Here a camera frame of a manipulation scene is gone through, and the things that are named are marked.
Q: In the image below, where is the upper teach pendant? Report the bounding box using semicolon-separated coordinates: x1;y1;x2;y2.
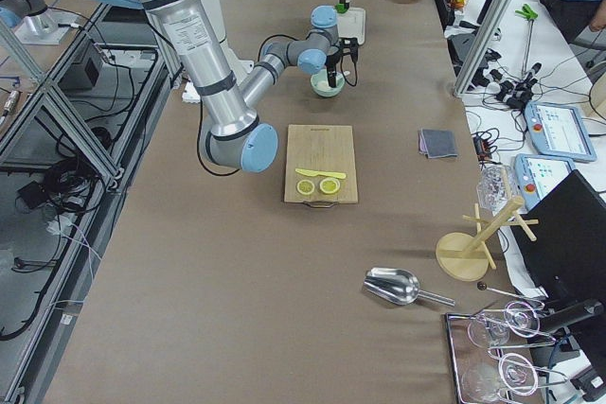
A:
524;101;597;163

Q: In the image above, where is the teach pendant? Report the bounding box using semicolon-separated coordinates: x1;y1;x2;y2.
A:
514;153;576;210
524;101;597;163

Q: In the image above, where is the wooden mug tree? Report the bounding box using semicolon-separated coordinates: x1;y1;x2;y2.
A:
435;171;540;282

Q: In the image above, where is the lemon slice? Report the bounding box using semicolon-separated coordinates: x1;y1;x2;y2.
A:
319;177;341;195
296;179;315;196

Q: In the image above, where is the mint green bowl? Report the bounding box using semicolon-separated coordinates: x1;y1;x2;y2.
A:
310;69;345;97

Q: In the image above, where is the metal scoop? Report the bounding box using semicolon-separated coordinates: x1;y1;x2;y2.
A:
364;267;455;307

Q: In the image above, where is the lemon slice near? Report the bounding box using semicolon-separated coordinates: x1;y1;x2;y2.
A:
296;179;315;196

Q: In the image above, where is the aluminium frame post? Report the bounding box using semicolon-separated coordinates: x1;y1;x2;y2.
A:
453;0;510;97

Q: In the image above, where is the lemon slice far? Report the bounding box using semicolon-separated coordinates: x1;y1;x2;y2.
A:
319;177;341;195

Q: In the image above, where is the cream rabbit tray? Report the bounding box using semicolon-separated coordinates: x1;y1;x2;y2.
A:
337;7;366;46

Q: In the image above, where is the black monitor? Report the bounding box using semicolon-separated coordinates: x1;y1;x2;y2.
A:
511;170;605;303

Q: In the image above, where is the lower teach pendant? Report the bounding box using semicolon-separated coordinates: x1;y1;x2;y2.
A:
514;153;576;210

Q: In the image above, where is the green lime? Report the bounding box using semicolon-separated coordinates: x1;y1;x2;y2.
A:
335;3;349;14

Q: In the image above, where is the grey folded cloth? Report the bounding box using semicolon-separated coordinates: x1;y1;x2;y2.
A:
419;129;458;159

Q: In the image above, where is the bamboo cutting board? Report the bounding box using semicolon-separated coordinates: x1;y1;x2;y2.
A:
283;124;359;205

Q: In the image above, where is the white steamed bun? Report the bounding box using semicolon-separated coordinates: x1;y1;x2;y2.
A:
314;79;331;91

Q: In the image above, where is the green handled grabber tool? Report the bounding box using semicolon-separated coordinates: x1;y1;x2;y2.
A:
515;4;538;77

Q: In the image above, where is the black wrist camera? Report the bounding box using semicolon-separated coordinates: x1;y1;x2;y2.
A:
340;37;359;64

